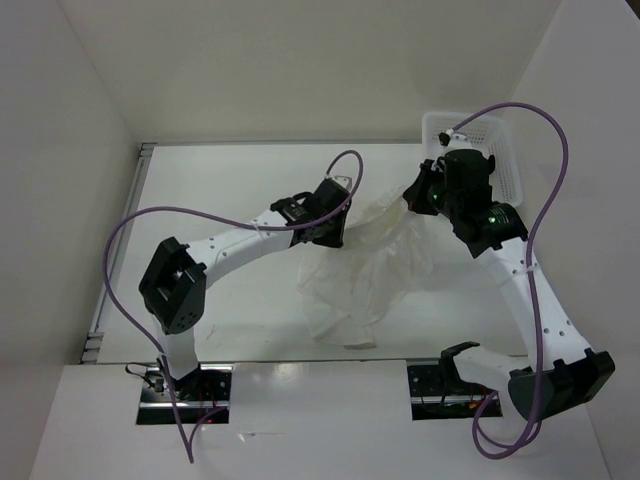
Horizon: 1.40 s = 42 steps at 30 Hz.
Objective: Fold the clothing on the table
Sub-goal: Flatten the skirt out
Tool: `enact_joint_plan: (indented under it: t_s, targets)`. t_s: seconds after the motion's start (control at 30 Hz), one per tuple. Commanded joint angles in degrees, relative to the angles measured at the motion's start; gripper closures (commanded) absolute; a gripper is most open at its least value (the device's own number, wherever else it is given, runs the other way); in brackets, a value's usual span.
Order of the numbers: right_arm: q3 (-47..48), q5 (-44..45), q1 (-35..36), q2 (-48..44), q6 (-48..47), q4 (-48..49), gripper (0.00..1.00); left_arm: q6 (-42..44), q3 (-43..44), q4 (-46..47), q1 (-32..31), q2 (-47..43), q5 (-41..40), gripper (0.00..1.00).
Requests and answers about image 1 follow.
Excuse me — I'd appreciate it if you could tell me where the white skirt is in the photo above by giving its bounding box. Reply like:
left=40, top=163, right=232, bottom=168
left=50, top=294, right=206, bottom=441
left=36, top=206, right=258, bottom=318
left=297, top=187, right=433, bottom=349

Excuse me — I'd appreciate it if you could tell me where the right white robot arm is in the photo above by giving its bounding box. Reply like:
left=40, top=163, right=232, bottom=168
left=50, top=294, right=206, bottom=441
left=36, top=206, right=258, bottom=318
left=403, top=149, right=615, bottom=422

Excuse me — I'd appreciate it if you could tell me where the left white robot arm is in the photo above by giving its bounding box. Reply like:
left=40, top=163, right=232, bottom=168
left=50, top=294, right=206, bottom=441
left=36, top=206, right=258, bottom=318
left=139, top=176, right=352, bottom=400

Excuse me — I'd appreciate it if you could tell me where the white plastic basket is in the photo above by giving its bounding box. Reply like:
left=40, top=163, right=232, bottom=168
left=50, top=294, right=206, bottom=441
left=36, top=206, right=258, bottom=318
left=422, top=112, right=523, bottom=207

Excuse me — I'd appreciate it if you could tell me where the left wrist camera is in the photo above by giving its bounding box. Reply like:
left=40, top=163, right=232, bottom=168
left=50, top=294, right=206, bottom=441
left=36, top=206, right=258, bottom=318
left=326, top=175, right=353, bottom=192

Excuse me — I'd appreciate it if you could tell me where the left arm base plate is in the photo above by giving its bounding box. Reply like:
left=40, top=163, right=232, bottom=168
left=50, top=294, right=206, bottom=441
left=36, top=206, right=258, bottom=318
left=124, top=362, right=234, bottom=426

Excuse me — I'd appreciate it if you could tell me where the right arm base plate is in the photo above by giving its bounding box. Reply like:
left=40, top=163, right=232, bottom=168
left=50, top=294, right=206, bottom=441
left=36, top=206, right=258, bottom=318
left=406, top=359, right=492, bottom=421

